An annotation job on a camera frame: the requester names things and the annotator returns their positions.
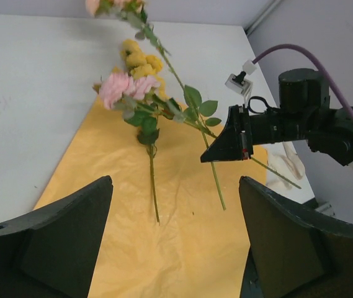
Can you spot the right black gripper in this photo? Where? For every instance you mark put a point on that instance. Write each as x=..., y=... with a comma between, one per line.
x=245, y=128

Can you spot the cream printed ribbon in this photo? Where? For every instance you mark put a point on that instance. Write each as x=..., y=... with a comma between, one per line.
x=288, y=165

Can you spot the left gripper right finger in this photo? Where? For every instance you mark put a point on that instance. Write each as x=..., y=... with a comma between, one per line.
x=294, y=250

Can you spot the pink rose stem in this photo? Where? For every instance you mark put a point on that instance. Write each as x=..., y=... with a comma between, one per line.
x=141, y=106

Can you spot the orange wrapping paper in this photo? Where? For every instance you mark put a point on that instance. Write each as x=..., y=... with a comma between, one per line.
x=175, y=226

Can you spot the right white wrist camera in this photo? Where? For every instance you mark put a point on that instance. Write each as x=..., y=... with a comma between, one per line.
x=239, y=83

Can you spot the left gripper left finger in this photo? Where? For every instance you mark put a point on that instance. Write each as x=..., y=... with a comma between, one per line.
x=52, y=251

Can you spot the peach and yellow flower stem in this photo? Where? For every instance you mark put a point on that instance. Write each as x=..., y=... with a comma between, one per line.
x=199, y=113

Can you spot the right aluminium frame post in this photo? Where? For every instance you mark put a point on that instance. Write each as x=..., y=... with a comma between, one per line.
x=261, y=16

